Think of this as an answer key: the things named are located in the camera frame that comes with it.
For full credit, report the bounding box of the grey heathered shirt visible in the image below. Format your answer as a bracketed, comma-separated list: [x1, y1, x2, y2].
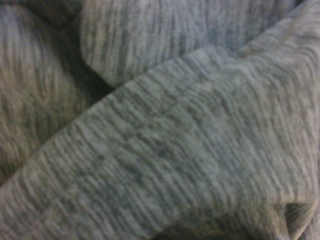
[0, 0, 320, 240]

